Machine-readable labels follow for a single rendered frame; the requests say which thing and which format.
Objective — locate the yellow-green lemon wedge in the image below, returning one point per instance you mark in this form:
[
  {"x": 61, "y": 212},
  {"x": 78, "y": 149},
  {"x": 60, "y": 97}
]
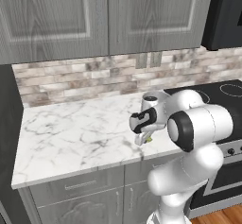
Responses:
[{"x": 149, "y": 137}]

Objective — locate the grey wood wall cupboard door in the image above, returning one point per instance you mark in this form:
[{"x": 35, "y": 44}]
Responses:
[
  {"x": 157, "y": 13},
  {"x": 47, "y": 13}
]

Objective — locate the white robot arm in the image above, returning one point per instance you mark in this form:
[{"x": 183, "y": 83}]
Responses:
[{"x": 201, "y": 125}]

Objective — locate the black oven knob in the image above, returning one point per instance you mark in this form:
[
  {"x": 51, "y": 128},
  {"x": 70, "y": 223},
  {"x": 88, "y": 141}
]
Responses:
[{"x": 231, "y": 151}]

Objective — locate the narrow grey drawer front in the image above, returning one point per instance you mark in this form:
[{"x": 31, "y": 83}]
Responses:
[{"x": 138, "y": 171}]

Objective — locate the grey base cupboard door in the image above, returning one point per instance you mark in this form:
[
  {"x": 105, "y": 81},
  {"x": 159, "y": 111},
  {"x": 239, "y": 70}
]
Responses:
[
  {"x": 82, "y": 209},
  {"x": 138, "y": 205}
]

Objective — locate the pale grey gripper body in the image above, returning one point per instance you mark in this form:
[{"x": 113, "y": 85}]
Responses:
[{"x": 140, "y": 139}]

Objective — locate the black glass hob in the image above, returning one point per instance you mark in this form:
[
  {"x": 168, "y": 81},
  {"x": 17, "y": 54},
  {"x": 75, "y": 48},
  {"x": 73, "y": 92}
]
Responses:
[{"x": 230, "y": 95}]

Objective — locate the steel oven with black door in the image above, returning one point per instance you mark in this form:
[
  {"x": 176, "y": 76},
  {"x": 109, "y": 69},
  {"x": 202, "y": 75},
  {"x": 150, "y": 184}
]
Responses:
[{"x": 227, "y": 177}]

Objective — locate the black range hood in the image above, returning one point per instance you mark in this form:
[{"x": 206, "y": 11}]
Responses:
[{"x": 225, "y": 13}]

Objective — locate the dark grey fridge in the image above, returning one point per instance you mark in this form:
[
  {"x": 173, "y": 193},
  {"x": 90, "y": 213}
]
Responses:
[{"x": 9, "y": 139}]

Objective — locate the wide grey drawer front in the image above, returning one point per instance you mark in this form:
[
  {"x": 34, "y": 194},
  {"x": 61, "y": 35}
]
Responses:
[{"x": 78, "y": 186}]

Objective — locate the grey wall socket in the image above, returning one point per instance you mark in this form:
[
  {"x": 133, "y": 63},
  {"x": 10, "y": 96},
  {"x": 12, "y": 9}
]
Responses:
[
  {"x": 155, "y": 59},
  {"x": 141, "y": 60}
]

